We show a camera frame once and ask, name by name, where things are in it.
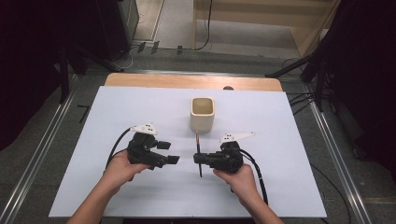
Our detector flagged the black metal stand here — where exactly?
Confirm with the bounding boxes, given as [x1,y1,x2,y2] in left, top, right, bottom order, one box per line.
[265,50,330,113]
[58,43,125,105]

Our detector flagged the beige square pen holder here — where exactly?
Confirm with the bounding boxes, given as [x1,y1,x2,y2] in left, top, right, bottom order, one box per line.
[190,96,216,133]

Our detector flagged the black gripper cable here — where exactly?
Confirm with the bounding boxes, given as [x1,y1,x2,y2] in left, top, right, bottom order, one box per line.
[106,126,134,171]
[238,148,269,206]

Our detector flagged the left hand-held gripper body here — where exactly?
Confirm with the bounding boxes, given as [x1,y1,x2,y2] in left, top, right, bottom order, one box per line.
[126,122,169,171]

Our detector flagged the dark curtain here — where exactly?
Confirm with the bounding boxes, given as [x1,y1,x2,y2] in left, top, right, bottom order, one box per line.
[0,0,101,153]
[323,0,396,175]

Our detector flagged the bundle of black cables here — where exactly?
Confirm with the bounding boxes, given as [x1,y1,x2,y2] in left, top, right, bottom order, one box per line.
[286,91,316,117]

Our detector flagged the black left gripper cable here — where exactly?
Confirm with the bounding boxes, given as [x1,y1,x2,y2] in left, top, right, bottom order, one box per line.
[106,126,134,171]

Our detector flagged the black hanging cable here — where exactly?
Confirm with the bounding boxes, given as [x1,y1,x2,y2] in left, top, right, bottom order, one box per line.
[193,0,214,51]

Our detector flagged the white table mat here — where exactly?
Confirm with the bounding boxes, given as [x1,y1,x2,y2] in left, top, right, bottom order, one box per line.
[49,86,328,218]

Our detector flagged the black pencil with orange end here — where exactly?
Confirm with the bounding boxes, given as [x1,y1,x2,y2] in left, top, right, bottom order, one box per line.
[195,131,204,178]

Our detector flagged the person's right hand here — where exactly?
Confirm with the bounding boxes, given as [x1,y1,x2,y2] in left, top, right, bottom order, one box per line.
[213,163,262,208]

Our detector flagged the thin black floor cable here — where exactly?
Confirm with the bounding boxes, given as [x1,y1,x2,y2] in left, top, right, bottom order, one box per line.
[309,162,353,224]

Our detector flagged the person's left hand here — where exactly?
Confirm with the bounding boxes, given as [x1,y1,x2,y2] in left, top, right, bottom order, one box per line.
[101,150,150,197]

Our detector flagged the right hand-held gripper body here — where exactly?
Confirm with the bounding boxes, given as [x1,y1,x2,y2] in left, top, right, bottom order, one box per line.
[213,131,256,175]

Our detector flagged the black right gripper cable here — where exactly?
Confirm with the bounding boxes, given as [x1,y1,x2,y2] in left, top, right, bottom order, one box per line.
[238,148,269,206]

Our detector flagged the white floor cable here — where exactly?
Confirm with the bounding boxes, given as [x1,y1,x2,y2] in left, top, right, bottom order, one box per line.
[113,46,139,71]

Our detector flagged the black cabinet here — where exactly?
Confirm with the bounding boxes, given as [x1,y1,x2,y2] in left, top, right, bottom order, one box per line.
[94,0,140,62]

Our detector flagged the aluminium floor rail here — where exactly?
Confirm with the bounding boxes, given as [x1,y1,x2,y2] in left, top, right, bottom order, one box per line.
[306,90,374,224]
[0,90,77,224]

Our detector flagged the light wooden shelf unit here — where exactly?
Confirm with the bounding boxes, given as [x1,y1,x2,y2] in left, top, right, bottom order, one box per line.
[191,0,342,58]

